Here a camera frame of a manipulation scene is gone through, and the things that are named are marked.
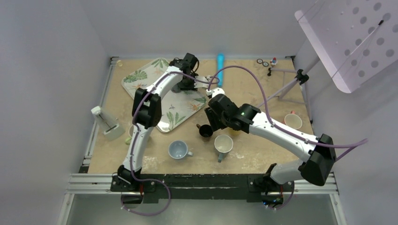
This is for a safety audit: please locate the blue grey textured mug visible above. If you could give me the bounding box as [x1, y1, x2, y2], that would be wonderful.
[171, 84, 183, 93]

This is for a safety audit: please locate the brown small mug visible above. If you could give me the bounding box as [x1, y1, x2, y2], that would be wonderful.
[196, 124, 214, 138]

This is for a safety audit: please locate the dark grey mug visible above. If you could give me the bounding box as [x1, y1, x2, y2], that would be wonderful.
[214, 135, 234, 163]

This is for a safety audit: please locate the light grey mug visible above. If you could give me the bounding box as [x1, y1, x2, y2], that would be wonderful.
[168, 140, 193, 160]

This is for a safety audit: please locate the pink mug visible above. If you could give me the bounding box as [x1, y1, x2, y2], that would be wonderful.
[284, 111, 303, 129]

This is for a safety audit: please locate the light green mug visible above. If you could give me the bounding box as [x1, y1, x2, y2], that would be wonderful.
[125, 125, 134, 145]

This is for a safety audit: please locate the yellow mug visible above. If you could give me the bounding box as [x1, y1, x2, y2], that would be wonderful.
[229, 129, 240, 136]

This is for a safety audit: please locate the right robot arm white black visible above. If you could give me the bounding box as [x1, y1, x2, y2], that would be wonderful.
[205, 94, 336, 191]

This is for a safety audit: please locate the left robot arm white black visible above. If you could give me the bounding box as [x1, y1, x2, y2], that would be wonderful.
[111, 53, 199, 192]

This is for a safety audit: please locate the leaf pattern serving tray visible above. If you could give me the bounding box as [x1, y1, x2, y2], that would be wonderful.
[121, 58, 207, 133]

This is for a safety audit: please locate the blue cylinder tube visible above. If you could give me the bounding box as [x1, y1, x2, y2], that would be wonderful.
[216, 53, 225, 88]

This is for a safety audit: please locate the small red white figurine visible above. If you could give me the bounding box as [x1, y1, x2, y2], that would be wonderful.
[270, 57, 277, 68]

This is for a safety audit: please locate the white tripod stand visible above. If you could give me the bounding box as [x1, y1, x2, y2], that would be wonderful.
[260, 56, 320, 125]

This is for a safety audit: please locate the perforated translucent panel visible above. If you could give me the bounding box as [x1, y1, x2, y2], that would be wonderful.
[294, 0, 398, 93]

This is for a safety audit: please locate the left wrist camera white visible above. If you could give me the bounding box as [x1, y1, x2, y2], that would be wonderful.
[195, 76, 212, 87]

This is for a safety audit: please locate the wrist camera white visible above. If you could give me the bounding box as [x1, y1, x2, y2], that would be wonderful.
[206, 88, 225, 98]
[195, 76, 212, 87]

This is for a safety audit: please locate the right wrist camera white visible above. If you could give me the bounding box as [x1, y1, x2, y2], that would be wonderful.
[206, 88, 225, 98]

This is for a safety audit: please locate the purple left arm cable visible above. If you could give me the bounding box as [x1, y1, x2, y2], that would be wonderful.
[129, 71, 221, 184]

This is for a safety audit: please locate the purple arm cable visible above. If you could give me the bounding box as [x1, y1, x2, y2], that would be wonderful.
[207, 65, 369, 161]
[129, 71, 221, 184]

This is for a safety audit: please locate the black ring markers right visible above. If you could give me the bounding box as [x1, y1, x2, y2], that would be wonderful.
[256, 59, 269, 67]

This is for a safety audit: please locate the white clamp bracket left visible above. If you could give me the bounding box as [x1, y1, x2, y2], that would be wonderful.
[91, 106, 125, 141]

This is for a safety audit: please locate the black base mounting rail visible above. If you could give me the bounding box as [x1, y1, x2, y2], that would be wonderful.
[110, 174, 294, 204]

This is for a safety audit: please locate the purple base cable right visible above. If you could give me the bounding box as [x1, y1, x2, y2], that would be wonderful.
[267, 186, 299, 212]

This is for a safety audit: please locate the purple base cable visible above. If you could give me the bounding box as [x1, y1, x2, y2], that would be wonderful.
[120, 177, 172, 216]
[267, 186, 299, 212]

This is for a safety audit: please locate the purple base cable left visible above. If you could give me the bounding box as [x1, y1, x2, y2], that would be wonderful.
[120, 177, 172, 216]

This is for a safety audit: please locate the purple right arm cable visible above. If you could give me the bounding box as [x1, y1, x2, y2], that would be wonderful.
[207, 65, 369, 161]

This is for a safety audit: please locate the aluminium frame rail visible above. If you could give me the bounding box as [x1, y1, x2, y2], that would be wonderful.
[56, 56, 347, 225]

